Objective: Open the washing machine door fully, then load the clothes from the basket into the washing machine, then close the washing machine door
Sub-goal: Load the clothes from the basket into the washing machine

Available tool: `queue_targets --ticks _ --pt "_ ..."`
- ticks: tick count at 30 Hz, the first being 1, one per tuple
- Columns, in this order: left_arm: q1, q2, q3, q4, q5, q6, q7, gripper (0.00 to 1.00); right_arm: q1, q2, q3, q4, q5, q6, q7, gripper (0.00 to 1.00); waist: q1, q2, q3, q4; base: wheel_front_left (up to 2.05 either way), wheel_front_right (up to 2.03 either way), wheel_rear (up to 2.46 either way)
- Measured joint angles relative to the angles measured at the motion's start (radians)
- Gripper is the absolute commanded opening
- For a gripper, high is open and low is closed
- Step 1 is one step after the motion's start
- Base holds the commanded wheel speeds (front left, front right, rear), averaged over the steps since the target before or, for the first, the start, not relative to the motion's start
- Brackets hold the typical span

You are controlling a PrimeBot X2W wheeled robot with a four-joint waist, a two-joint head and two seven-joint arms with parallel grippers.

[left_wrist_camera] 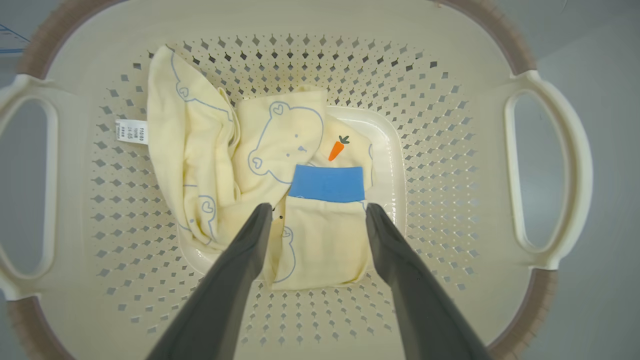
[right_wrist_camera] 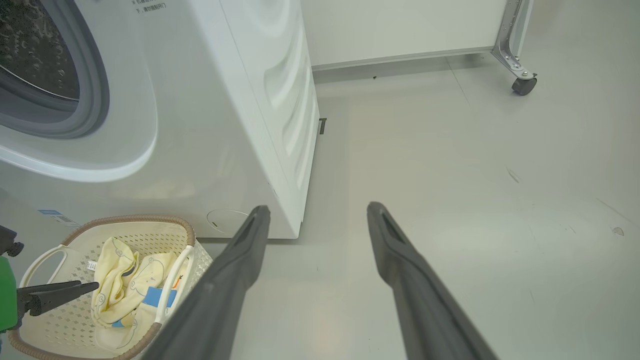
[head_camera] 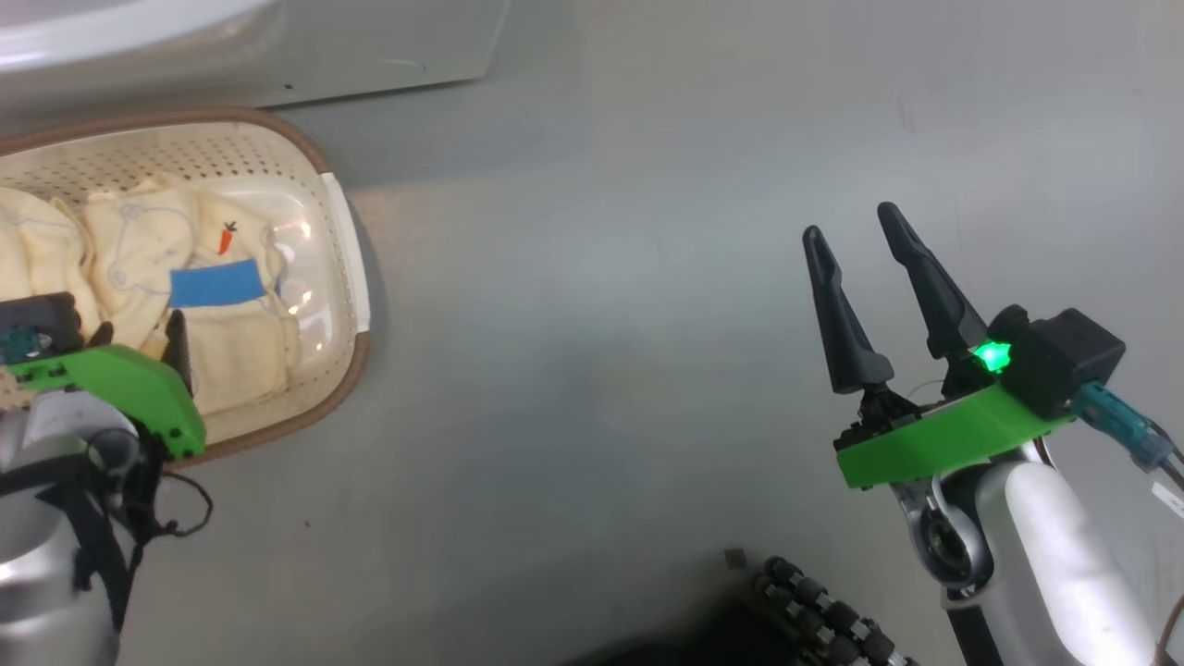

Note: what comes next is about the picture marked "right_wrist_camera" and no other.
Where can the white front-load washing machine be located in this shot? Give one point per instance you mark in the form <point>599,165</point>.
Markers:
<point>210,125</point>

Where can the white panel board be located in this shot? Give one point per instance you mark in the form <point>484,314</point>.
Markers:
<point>400,27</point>

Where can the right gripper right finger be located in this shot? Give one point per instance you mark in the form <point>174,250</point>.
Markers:
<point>425,310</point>

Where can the black caster wheel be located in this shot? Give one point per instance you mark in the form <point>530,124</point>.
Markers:
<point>524,86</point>

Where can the blue white energy label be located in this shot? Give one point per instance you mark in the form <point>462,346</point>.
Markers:
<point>57,218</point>

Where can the yellow garment with blue cuffs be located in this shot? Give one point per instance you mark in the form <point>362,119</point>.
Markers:
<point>150,272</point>

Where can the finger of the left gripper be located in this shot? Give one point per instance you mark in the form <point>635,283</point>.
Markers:
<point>10,245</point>
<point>50,296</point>

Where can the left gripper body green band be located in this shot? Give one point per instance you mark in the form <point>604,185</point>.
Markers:
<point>7,295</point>

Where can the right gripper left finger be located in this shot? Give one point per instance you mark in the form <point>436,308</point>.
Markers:
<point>220,300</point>

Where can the small black machine clip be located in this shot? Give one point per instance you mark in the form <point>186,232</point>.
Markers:
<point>322,126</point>

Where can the silver metal caster bracket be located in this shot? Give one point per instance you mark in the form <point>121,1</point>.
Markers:
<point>507,40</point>

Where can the pale yellow baby garment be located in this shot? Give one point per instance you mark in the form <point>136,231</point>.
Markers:
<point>115,280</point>

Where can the cream perforated basket brown rim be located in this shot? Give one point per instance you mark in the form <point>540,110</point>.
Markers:
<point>70,320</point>

